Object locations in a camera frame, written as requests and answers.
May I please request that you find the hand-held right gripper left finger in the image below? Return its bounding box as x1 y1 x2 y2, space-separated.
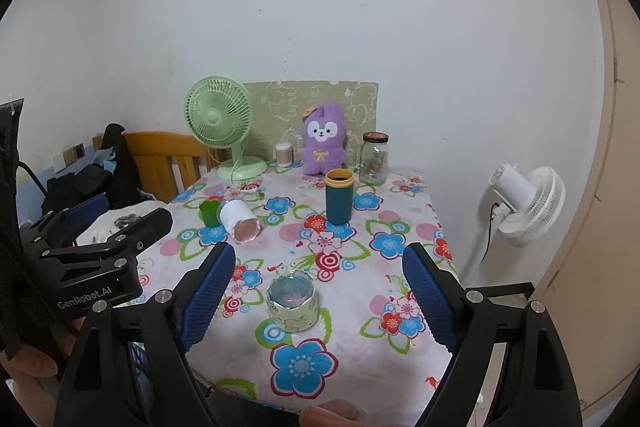
54 242 237 427

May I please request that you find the white cup pink inside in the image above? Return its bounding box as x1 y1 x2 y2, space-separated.
218 199 262 245

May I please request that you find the beige door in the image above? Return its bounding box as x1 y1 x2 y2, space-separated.
540 0 640 408

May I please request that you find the small green cup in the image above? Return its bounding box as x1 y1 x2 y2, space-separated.
199 200 222 228

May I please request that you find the purple plush toy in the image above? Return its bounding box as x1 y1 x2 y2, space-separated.
298 103 349 178

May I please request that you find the wall socket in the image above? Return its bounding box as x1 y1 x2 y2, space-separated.
52 143 87 172

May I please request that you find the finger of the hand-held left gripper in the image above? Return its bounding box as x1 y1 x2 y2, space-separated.
20 194 110 251
106 207 174 259

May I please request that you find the person's left hand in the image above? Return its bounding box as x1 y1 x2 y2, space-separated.
0 343 59 403

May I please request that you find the wooden chair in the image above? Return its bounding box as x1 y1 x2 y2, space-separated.
92 131 218 204

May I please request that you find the floral tablecloth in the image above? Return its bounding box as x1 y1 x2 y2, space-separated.
127 164 461 427

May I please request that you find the glass jar dark lid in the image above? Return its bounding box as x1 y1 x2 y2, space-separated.
358 132 390 186

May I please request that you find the green desk fan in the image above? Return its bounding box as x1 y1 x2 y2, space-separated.
185 76 268 182

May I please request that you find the clear glass cup patterned band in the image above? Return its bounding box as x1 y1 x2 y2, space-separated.
266 271 319 334

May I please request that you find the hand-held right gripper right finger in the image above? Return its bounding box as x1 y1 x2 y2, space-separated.
401 242 583 427

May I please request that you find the white fan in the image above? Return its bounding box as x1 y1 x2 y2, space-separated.
489 162 567 248

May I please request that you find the green patterned wall sheet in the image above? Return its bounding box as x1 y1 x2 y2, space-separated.
243 81 378 168

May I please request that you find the black garment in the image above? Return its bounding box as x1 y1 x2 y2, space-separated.
40 123 143 228

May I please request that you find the white cloth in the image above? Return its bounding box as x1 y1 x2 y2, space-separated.
75 201 167 248

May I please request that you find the teal cup yellow rim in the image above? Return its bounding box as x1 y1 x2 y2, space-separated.
325 168 355 226

